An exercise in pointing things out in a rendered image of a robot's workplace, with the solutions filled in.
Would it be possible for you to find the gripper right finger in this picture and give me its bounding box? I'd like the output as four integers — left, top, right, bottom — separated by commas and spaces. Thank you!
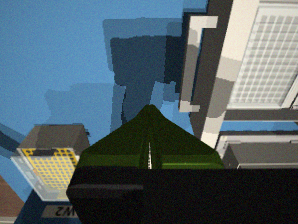
150, 104, 225, 169

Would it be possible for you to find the dark blue box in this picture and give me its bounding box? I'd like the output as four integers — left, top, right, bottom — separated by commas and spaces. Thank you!
14, 189, 82, 224

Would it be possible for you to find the clear multiwell plate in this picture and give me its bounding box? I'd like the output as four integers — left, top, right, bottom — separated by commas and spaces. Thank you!
228, 3, 298, 108

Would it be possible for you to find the blue bench mat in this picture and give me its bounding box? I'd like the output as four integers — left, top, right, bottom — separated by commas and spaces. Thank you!
0, 0, 210, 203

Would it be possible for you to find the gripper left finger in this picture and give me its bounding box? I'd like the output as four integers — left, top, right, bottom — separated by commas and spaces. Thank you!
74, 105, 150, 171

